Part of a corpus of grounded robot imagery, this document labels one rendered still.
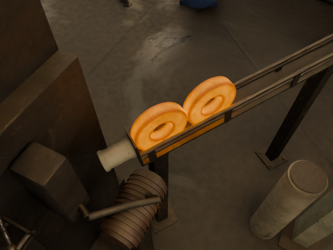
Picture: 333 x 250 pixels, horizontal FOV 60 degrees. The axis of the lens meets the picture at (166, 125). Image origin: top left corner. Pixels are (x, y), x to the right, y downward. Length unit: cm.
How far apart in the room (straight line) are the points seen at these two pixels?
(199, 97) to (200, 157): 83
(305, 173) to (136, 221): 53
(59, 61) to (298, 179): 75
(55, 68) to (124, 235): 46
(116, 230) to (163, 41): 156
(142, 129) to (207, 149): 90
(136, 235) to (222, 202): 67
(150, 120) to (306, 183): 53
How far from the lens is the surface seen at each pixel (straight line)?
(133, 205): 82
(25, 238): 70
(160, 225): 138
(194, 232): 138
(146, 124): 69
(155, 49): 208
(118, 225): 84
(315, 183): 100
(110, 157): 75
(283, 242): 145
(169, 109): 70
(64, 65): 72
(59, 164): 64
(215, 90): 75
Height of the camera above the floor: 133
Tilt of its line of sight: 55 degrees down
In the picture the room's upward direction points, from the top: straight up
